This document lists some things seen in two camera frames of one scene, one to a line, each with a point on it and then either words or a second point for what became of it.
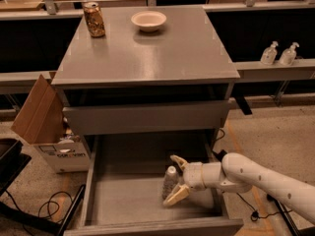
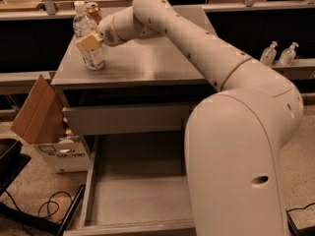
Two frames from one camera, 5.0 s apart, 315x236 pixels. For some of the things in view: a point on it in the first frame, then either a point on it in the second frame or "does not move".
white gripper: [193, 175] to [106, 29]
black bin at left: [12, 161] does not move
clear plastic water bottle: [170, 181] to [83, 27]
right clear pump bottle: [288, 55] does not move
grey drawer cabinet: [177, 80] does not move
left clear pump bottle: [270, 53] does not move
